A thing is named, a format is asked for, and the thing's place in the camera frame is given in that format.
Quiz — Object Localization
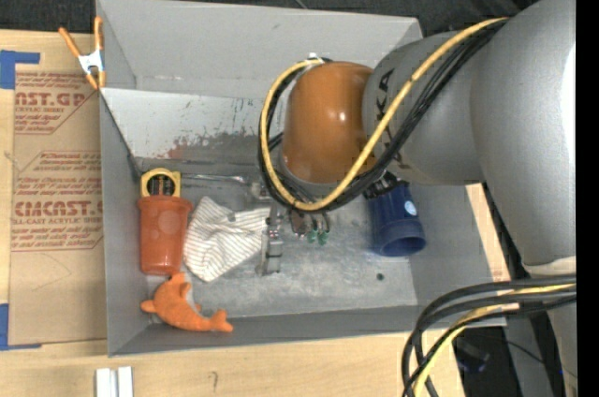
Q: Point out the yellow and black round case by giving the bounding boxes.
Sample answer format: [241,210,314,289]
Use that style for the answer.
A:
[139,168,183,200]

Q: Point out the blue plastic cup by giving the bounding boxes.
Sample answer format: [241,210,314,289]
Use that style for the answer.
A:
[366,182,428,258]

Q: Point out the orange toy dolphin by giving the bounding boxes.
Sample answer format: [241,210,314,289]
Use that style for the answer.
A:
[139,272,235,334]

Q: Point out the brown cardboard board red print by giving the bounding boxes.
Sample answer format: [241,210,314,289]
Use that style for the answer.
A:
[0,28,109,350]

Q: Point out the orange plastic cup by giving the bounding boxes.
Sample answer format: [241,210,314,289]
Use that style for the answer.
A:
[137,196,194,277]

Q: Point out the white striped cloth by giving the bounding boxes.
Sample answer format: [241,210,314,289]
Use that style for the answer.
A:
[182,196,273,284]

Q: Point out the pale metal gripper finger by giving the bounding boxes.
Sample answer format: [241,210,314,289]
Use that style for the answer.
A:
[254,247,270,277]
[266,240,285,275]

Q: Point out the grey metal bin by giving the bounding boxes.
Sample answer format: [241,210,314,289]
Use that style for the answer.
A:
[95,0,509,358]

